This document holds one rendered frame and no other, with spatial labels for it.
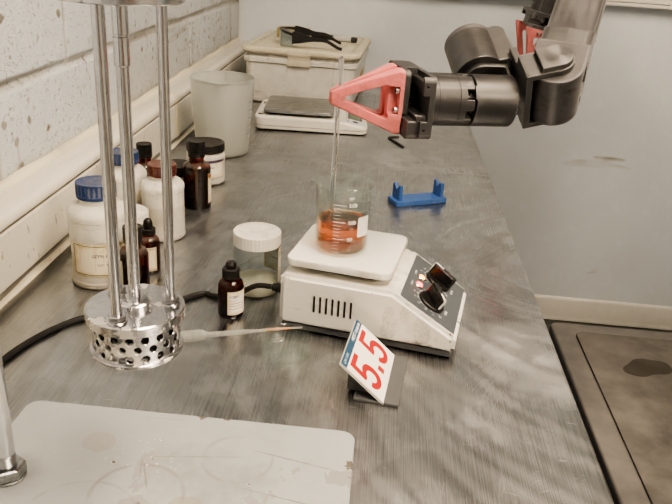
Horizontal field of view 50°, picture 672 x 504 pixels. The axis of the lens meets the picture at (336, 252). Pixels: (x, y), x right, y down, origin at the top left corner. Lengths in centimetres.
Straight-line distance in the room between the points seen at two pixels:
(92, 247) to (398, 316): 37
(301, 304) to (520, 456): 29
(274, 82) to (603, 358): 105
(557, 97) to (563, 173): 160
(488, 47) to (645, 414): 89
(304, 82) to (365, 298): 120
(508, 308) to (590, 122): 151
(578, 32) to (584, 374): 91
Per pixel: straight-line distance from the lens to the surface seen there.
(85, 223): 90
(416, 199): 125
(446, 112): 80
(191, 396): 73
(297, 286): 80
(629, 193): 250
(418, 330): 79
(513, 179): 240
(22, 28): 103
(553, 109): 84
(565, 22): 90
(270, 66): 193
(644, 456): 143
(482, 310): 92
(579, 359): 167
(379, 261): 81
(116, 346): 51
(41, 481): 64
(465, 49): 86
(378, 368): 75
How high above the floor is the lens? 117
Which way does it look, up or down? 24 degrees down
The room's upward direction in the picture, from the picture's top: 4 degrees clockwise
